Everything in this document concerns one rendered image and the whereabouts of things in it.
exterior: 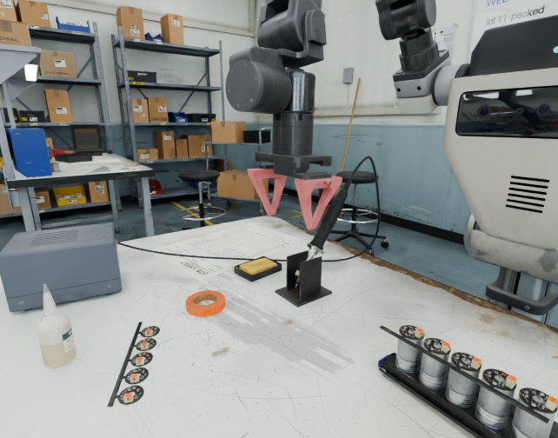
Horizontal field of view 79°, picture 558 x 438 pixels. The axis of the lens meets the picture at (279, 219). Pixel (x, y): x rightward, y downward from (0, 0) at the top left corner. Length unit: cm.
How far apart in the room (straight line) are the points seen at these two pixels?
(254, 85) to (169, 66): 464
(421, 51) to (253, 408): 80
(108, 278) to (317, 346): 35
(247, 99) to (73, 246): 35
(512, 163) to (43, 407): 78
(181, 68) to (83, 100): 129
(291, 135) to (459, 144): 44
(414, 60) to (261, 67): 56
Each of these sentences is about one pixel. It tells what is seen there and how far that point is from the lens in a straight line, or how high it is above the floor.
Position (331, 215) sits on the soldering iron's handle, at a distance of 56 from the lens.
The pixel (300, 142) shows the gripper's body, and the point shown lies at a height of 100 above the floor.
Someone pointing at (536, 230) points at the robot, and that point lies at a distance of 77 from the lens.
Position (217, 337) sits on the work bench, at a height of 75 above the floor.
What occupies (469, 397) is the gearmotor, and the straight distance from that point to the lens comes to 39.
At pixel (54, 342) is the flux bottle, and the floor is 78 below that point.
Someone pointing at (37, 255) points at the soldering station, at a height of 84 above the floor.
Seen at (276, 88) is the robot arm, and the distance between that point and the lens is 42.
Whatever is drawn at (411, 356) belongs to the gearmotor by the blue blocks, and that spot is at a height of 79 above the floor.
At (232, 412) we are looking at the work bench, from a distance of 39.
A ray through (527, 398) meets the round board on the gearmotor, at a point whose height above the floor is 81.
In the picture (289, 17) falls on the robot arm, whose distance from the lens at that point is 48.
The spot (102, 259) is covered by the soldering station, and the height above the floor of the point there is 82.
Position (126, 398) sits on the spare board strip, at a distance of 41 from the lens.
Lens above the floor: 103
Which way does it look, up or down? 16 degrees down
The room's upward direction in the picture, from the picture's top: straight up
